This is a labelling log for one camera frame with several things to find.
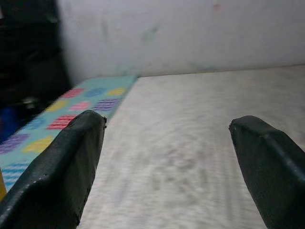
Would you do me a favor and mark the black bag pile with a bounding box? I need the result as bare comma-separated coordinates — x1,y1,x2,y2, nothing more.
0,0,72,113

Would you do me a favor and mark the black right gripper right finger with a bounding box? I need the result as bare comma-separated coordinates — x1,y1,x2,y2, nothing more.
228,115,305,229

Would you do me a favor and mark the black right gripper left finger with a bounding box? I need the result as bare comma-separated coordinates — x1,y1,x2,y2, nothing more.
0,109,108,229

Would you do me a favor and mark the teal blanket with coloured shapes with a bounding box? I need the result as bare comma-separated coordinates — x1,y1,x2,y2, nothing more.
0,75,139,191

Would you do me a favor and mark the blue bag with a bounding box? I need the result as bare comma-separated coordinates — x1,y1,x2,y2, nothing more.
0,106,21,144

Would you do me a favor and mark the grey quilted mattress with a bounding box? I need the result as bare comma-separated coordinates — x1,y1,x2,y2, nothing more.
78,65,305,229

